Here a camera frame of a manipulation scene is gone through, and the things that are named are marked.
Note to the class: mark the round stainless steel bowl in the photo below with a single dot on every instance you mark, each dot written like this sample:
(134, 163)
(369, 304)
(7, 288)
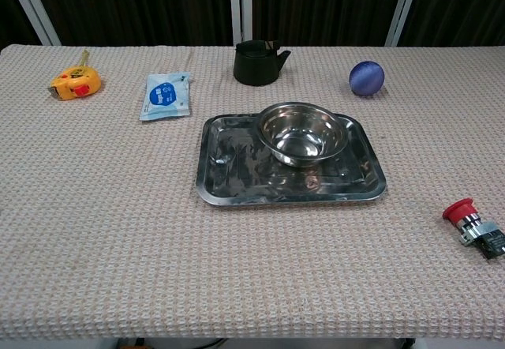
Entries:
(304, 136)

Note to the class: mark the stainless steel tray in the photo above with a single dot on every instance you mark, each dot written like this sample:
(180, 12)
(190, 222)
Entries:
(236, 175)

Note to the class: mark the black cast iron teapot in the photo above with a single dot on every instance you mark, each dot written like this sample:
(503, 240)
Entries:
(254, 66)

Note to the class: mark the blue white wet wipes packet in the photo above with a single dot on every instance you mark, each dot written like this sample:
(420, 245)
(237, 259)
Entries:
(165, 96)

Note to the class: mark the purple ball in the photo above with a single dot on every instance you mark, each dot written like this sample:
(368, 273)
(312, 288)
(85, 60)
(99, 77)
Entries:
(367, 78)

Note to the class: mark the pink waffle-weave tablecloth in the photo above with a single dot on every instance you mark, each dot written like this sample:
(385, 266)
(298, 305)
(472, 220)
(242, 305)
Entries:
(118, 246)

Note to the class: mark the dark pleated curtain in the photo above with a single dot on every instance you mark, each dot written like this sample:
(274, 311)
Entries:
(138, 5)

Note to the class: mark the yellow tape measure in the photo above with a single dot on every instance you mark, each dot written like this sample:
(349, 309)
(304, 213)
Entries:
(73, 82)

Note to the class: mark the white metal frame post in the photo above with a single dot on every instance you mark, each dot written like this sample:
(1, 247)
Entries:
(247, 5)
(402, 9)
(35, 9)
(235, 5)

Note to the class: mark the red emergency stop button switch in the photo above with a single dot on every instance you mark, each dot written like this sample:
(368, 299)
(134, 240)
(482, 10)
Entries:
(459, 211)

